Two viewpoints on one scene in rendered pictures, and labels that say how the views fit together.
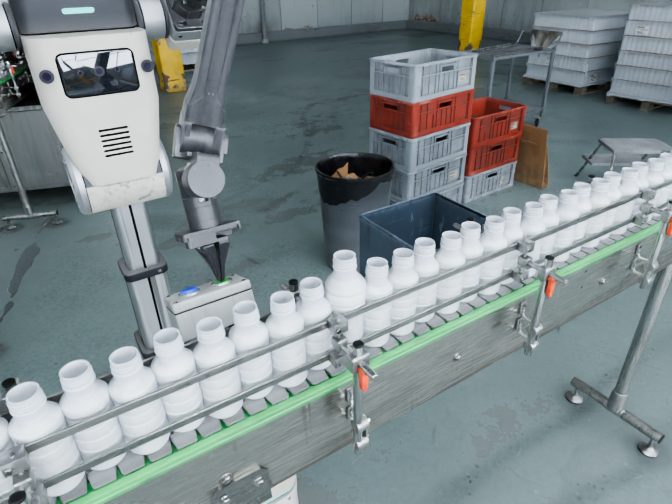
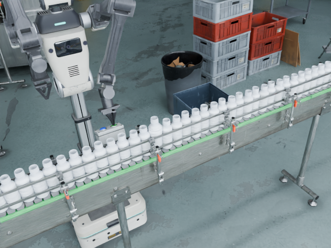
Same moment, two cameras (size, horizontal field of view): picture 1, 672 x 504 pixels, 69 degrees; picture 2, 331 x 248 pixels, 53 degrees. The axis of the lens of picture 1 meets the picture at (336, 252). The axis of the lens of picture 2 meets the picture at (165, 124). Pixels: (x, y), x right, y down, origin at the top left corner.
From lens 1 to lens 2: 0.83 m
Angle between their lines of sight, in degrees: 6
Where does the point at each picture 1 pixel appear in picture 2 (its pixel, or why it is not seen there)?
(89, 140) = (64, 71)
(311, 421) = (144, 172)
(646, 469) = (309, 211)
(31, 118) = not seen: hidden behind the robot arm
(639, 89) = not seen: outside the picture
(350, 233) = not seen: hidden behind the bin
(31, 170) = (9, 56)
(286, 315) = (134, 137)
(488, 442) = (237, 198)
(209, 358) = (110, 150)
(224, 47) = (114, 51)
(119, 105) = (75, 57)
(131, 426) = (87, 169)
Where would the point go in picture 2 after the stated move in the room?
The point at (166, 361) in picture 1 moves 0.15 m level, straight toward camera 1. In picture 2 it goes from (97, 150) to (105, 170)
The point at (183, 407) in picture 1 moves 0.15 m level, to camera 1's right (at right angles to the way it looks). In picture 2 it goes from (102, 165) to (134, 165)
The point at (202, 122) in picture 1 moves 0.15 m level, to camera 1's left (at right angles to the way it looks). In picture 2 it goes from (107, 73) to (77, 74)
